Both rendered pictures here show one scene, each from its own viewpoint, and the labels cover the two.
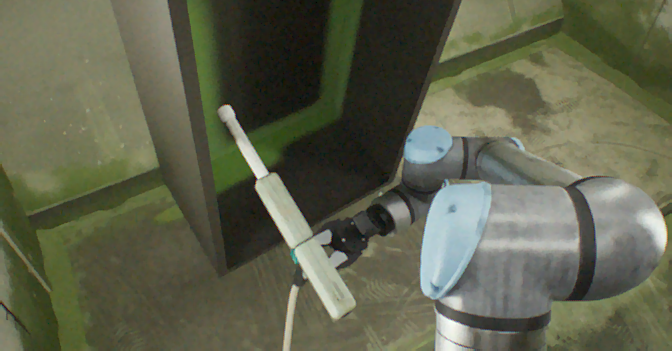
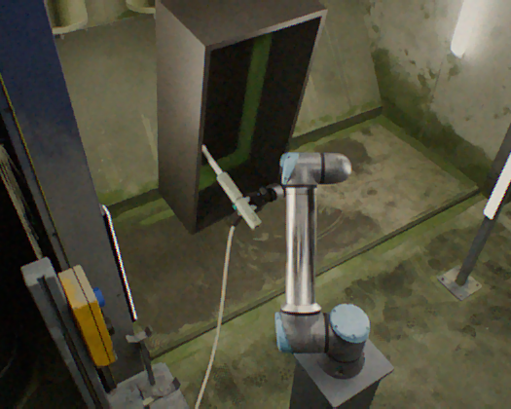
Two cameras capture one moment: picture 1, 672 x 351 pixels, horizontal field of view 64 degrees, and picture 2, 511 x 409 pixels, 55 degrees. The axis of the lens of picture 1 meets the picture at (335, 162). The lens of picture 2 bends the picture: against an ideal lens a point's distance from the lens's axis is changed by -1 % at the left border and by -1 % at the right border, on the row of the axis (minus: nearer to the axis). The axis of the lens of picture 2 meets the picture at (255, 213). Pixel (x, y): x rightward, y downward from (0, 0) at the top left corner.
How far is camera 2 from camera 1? 132 cm
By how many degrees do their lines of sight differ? 4
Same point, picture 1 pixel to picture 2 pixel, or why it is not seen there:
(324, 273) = (247, 209)
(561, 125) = (378, 169)
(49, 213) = not seen: hidden behind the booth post
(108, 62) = (114, 132)
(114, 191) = (115, 207)
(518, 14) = (352, 103)
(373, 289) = (268, 255)
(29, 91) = not seen: hidden behind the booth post
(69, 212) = not seen: hidden behind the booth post
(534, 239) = (310, 163)
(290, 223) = (233, 191)
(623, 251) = (332, 166)
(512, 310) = (305, 182)
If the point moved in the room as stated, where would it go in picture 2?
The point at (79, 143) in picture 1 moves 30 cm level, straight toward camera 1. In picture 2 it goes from (97, 178) to (118, 204)
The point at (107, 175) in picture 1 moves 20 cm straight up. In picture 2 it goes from (112, 198) to (106, 174)
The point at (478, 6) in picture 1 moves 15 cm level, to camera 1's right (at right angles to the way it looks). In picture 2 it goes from (327, 99) to (346, 98)
